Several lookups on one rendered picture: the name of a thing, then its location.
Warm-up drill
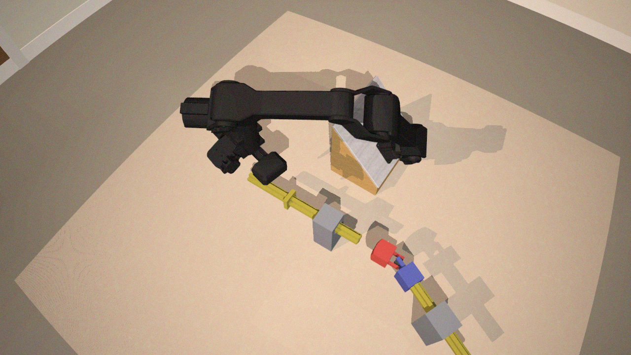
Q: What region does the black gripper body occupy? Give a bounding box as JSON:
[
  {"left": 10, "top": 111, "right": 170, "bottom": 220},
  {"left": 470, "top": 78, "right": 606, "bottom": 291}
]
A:
[{"left": 226, "top": 122, "right": 287, "bottom": 185}]

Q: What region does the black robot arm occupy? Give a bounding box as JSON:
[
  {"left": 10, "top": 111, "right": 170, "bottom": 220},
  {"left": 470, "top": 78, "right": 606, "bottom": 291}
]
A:
[{"left": 180, "top": 80, "right": 427, "bottom": 174}]

